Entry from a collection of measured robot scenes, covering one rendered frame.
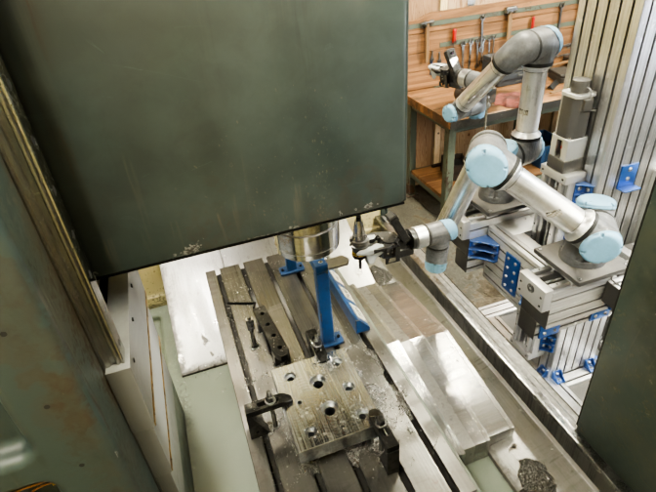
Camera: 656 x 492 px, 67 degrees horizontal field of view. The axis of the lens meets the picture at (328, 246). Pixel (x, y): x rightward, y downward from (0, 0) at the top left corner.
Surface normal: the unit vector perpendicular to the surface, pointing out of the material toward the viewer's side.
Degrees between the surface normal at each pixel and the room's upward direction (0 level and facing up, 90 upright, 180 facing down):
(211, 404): 0
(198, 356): 24
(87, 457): 90
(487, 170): 86
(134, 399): 90
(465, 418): 7
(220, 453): 0
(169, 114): 90
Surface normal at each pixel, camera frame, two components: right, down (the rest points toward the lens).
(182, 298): 0.07, -0.54
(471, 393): -0.03, -0.75
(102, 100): 0.33, 0.51
